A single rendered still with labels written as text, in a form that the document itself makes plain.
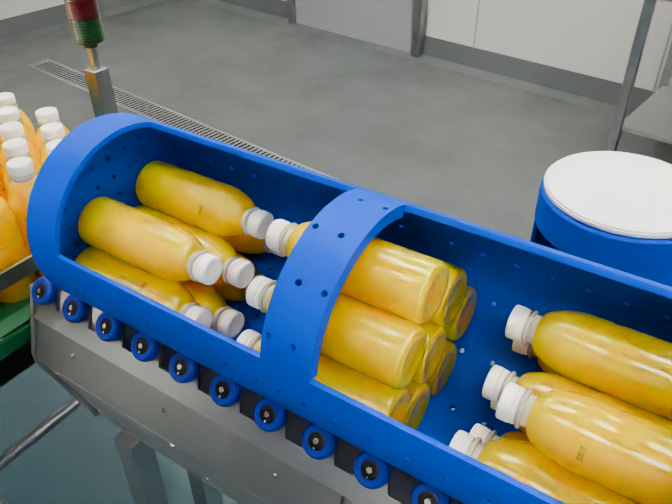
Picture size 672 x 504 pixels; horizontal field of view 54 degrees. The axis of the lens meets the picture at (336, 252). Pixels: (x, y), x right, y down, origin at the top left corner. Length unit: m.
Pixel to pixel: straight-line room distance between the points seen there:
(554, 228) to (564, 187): 0.08
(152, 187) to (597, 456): 0.67
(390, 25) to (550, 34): 1.15
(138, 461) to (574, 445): 0.89
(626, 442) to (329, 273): 0.31
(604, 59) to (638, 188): 3.02
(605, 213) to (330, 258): 0.59
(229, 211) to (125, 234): 0.14
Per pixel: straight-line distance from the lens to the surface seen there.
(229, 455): 0.95
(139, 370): 1.01
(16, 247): 1.19
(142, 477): 1.38
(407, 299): 0.69
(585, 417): 0.66
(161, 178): 0.98
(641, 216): 1.17
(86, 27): 1.53
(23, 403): 2.38
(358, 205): 0.73
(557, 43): 4.33
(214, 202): 0.92
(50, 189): 0.94
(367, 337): 0.70
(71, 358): 1.14
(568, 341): 0.73
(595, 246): 1.15
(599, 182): 1.25
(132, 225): 0.90
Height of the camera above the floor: 1.62
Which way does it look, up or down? 36 degrees down
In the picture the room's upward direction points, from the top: 1 degrees counter-clockwise
